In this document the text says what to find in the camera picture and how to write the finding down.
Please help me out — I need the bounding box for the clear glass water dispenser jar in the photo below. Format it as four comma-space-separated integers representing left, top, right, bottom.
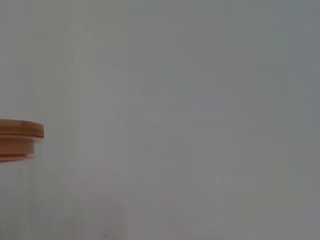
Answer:
0, 138, 49, 240

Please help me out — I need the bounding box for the round wooden jar lid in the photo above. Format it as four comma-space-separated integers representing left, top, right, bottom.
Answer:
0, 118, 45, 163

